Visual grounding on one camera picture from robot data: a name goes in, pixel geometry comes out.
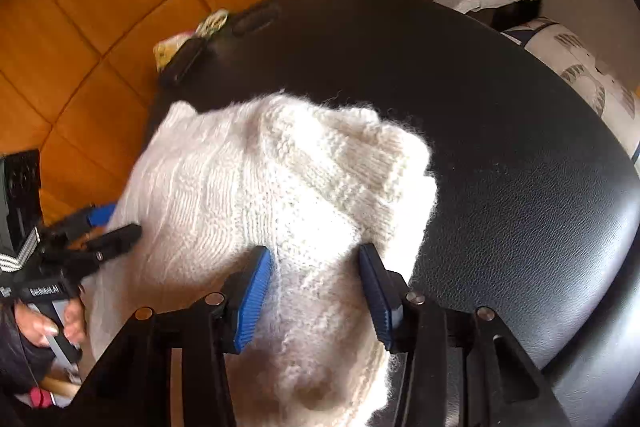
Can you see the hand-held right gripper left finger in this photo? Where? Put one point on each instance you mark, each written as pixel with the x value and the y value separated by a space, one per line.
pixel 255 302

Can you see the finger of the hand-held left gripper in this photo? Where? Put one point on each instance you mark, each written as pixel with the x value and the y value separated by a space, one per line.
pixel 115 239
pixel 100 214

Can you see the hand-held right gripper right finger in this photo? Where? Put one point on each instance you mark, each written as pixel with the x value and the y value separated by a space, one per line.
pixel 380 302

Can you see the cream knit sweater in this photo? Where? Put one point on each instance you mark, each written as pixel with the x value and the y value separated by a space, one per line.
pixel 250 187

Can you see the person's left hand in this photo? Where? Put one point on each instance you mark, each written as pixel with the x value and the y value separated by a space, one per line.
pixel 35 327

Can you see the black box device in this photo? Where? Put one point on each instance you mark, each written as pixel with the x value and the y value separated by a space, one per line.
pixel 20 197

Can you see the floral printed cloth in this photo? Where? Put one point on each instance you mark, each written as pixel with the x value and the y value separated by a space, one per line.
pixel 170 49

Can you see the triangle pattern pillow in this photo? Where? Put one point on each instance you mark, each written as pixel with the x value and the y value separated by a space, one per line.
pixel 575 67

